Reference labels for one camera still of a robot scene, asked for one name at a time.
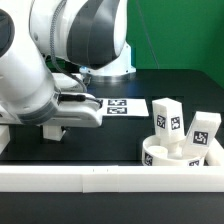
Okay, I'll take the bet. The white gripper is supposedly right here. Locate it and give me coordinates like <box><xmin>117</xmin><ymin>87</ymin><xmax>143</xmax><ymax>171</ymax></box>
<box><xmin>44</xmin><ymin>93</ymin><xmax>103</xmax><ymax>128</ymax></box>

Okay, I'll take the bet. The white round stool seat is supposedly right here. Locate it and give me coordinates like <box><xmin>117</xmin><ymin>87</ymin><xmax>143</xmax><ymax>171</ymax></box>
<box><xmin>141</xmin><ymin>135</ymin><xmax>204</xmax><ymax>167</ymax></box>

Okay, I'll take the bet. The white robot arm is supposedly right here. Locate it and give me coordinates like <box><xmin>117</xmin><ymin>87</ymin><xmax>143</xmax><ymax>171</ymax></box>
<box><xmin>0</xmin><ymin>0</ymin><xmax>132</xmax><ymax>127</ymax></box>

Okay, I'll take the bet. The white marker sheet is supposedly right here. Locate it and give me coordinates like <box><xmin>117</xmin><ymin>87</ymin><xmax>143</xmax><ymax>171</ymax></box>
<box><xmin>101</xmin><ymin>98</ymin><xmax>149</xmax><ymax>117</ymax></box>

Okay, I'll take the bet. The white front fence bar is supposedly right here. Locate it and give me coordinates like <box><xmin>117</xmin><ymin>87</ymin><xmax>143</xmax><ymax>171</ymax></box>
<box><xmin>0</xmin><ymin>166</ymin><xmax>224</xmax><ymax>193</ymax></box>

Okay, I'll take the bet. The white fence bar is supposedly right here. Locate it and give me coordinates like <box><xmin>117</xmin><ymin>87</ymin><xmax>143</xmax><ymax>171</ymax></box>
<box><xmin>0</xmin><ymin>125</ymin><xmax>10</xmax><ymax>154</ymax></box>
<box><xmin>0</xmin><ymin>166</ymin><xmax>224</xmax><ymax>193</ymax></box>

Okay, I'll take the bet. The white left fence bar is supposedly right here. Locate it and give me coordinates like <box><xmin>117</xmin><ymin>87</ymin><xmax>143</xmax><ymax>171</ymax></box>
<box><xmin>0</xmin><ymin>125</ymin><xmax>10</xmax><ymax>154</ymax></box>

